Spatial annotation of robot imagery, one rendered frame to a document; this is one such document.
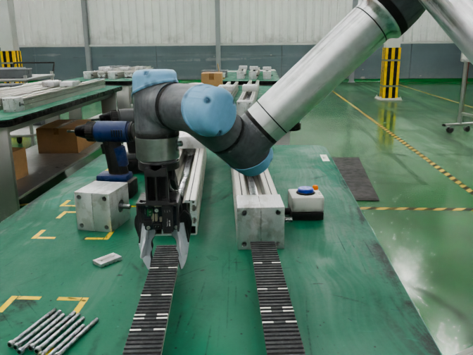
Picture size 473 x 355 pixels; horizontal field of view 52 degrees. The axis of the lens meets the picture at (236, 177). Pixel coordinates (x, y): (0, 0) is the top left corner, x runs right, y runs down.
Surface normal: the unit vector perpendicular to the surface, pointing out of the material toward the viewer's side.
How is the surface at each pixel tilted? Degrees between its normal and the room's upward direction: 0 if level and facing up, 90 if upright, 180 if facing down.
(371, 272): 0
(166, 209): 90
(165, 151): 90
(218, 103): 91
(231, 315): 0
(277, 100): 67
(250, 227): 90
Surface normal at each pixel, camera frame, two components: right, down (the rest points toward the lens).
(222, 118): 0.74, 0.17
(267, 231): 0.04, 0.26
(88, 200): -0.23, 0.26
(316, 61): -0.37, -0.18
